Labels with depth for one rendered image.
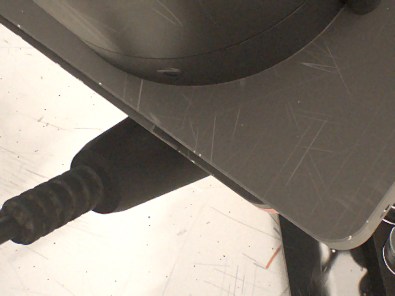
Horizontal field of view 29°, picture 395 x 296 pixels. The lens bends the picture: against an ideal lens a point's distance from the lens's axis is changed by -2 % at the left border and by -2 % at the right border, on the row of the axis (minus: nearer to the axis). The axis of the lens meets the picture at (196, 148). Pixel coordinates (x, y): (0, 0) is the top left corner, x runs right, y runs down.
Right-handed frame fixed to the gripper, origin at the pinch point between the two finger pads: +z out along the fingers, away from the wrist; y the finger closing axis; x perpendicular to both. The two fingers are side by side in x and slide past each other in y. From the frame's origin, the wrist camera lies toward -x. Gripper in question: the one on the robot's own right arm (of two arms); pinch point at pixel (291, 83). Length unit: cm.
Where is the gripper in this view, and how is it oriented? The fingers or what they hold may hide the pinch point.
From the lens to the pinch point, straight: 21.7
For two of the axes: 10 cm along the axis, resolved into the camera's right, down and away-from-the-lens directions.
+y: -7.6, -5.4, 3.5
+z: 2.8, 2.1, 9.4
